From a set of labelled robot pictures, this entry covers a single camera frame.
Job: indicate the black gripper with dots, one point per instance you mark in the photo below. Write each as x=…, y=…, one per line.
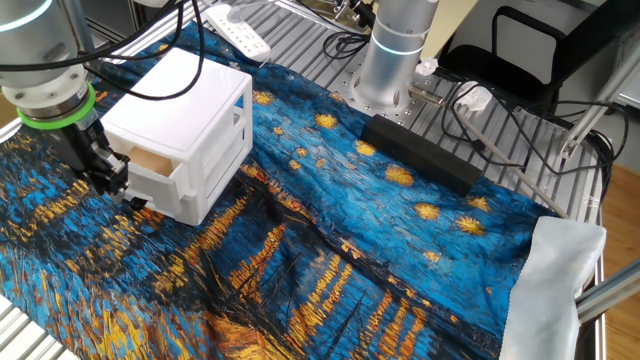
x=75, y=145

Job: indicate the light wooden cube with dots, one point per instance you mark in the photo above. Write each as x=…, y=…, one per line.
x=152, y=161

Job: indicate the white drawer with knob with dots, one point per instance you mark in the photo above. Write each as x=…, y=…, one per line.
x=155, y=192

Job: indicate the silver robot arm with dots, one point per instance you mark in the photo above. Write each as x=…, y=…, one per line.
x=35, y=40

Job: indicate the white plastic drawer cabinet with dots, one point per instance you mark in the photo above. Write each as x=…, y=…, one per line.
x=200, y=115

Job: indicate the open cardboard box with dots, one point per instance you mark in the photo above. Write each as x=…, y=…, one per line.
x=6, y=112

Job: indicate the white power strip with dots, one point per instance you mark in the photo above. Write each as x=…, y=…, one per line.
x=240, y=37

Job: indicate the white power plug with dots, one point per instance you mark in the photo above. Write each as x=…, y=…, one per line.
x=237, y=14

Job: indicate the starry night painted tablecloth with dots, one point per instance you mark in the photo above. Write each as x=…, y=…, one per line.
x=300, y=300

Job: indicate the black foam block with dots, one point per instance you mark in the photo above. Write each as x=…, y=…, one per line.
x=425, y=155

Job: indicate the white crumpled wrap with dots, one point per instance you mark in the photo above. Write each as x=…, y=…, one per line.
x=475, y=97
x=427, y=66

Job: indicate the beige board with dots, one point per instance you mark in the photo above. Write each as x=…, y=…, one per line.
x=450, y=25

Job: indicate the black office chair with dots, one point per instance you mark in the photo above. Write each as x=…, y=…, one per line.
x=590, y=45

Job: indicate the aluminium frame post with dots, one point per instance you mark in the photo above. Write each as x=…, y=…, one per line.
x=82, y=25

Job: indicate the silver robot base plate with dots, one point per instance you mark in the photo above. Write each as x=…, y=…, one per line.
x=345, y=85

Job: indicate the aluminium frame strut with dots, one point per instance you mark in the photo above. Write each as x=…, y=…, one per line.
x=610, y=292
x=597, y=107

